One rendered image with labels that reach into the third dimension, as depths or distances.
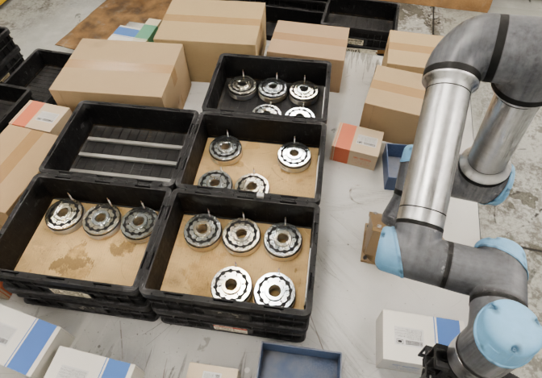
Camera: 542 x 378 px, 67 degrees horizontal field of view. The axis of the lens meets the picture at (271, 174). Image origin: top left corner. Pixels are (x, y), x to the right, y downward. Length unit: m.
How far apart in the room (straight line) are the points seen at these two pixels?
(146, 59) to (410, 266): 1.23
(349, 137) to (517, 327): 0.96
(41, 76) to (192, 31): 1.17
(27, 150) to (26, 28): 2.48
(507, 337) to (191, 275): 0.75
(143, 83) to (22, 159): 0.45
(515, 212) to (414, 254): 1.84
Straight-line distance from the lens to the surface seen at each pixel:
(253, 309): 0.95
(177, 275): 1.11
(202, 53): 1.69
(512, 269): 0.70
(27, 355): 1.22
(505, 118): 0.92
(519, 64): 0.80
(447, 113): 0.74
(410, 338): 1.12
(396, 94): 1.51
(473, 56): 0.79
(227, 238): 1.10
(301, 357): 1.15
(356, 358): 1.17
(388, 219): 1.14
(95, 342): 1.26
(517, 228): 2.43
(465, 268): 0.68
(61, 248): 1.26
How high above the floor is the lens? 1.83
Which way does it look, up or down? 53 degrees down
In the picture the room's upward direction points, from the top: 1 degrees counter-clockwise
